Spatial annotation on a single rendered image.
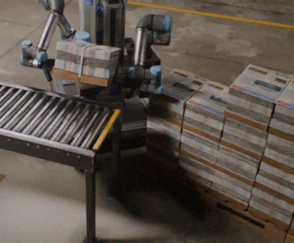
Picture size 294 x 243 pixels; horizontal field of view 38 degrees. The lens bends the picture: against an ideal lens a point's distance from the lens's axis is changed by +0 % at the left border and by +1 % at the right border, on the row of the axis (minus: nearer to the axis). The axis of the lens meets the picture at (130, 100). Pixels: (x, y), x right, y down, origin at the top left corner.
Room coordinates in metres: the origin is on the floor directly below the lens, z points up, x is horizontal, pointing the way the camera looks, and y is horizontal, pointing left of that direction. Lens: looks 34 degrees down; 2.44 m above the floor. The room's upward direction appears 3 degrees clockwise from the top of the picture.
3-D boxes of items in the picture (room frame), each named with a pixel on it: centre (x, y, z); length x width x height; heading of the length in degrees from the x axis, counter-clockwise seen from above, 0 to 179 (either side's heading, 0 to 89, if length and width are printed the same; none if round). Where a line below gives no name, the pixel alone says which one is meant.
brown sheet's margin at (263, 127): (2.38, -0.83, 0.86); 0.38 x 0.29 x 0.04; 148
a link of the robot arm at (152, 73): (2.47, -0.14, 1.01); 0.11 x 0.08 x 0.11; 85
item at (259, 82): (2.36, -0.82, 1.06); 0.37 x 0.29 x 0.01; 148
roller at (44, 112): (2.26, 0.59, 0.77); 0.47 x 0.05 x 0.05; 164
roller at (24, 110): (2.30, 0.71, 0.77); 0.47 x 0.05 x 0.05; 164
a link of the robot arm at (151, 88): (2.47, -0.16, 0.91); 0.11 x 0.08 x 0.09; 75
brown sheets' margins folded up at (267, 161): (2.45, -0.72, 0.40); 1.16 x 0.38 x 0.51; 57
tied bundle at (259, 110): (2.38, -0.83, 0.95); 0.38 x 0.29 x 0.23; 148
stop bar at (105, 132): (2.13, 0.13, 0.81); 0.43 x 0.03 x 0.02; 164
